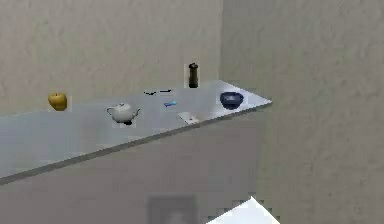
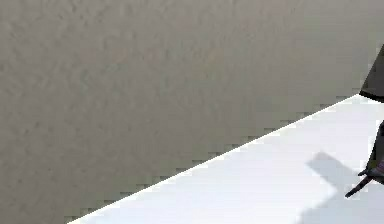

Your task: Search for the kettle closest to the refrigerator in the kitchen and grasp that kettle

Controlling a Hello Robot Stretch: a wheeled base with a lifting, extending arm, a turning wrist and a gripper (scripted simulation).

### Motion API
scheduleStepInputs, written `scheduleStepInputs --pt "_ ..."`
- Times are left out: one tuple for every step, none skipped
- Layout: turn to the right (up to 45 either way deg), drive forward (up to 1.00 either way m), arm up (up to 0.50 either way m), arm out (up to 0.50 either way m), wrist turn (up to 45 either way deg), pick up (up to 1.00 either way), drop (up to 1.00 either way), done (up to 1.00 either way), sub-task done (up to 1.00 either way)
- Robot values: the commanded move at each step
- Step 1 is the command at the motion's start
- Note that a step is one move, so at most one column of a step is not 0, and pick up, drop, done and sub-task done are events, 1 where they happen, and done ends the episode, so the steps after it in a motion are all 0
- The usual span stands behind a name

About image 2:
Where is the dark grey cabinet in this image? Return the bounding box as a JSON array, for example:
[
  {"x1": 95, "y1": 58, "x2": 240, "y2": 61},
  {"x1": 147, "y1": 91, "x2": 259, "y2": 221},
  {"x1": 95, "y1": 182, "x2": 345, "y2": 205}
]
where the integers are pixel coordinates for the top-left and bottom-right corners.
[{"x1": 358, "y1": 43, "x2": 384, "y2": 103}]

